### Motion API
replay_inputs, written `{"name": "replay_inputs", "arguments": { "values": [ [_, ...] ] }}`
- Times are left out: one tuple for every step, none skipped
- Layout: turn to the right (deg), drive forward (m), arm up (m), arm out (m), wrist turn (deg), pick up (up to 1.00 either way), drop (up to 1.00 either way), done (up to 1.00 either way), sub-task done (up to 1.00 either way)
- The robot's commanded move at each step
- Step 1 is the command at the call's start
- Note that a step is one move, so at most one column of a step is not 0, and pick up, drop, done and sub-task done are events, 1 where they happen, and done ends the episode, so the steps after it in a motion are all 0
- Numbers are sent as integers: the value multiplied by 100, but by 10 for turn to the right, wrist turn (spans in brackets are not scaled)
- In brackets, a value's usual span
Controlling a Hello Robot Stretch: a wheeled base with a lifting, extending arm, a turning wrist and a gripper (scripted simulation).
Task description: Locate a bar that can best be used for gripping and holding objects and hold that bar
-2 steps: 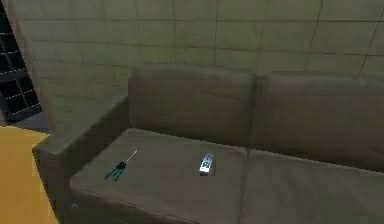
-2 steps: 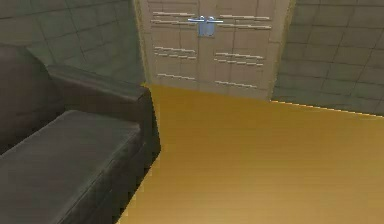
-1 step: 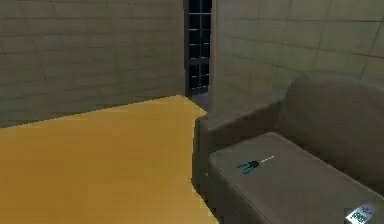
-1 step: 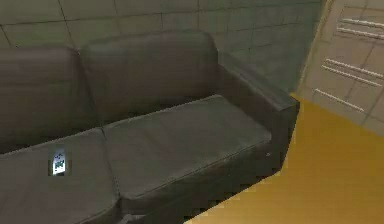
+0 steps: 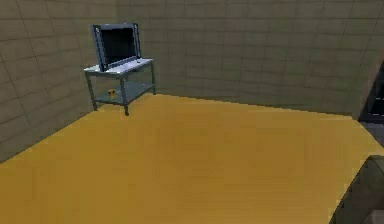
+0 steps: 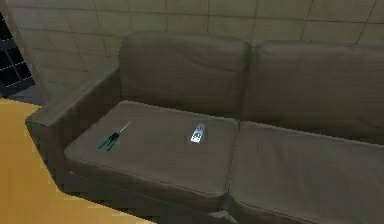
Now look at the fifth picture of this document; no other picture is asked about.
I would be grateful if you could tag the grey metal television stand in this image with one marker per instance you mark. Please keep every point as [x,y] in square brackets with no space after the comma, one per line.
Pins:
[133,65]

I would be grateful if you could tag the small yellow object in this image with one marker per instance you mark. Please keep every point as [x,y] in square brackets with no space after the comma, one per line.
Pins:
[112,93]

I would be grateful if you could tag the dark green box furniture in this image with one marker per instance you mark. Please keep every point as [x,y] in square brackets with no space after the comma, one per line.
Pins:
[365,193]

